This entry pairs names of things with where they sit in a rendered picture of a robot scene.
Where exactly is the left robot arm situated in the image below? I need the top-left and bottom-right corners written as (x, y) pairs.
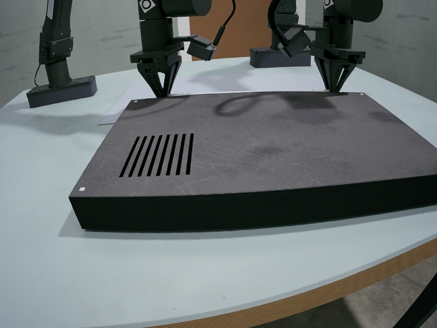
top-left (249, 0), bottom-right (383, 58)

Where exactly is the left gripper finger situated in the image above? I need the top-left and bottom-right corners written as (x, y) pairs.
top-left (324, 61), bottom-right (356, 92)
top-left (314, 57), bottom-right (342, 89)

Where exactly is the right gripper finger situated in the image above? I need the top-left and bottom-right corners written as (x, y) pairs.
top-left (150, 59), bottom-right (182, 94)
top-left (137, 63), bottom-right (176, 97)

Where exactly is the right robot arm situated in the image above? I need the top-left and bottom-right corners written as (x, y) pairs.
top-left (26, 0), bottom-right (217, 97)

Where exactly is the light grey flat mat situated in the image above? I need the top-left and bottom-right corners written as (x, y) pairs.
top-left (99, 73), bottom-right (325, 125)

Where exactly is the black rectangular enclosure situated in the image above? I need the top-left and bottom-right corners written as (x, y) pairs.
top-left (68, 92), bottom-right (437, 231)

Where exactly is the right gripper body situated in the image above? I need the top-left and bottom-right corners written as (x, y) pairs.
top-left (130, 17), bottom-right (212, 68)

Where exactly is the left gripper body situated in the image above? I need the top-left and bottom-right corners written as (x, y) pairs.
top-left (284, 15), bottom-right (366, 64)

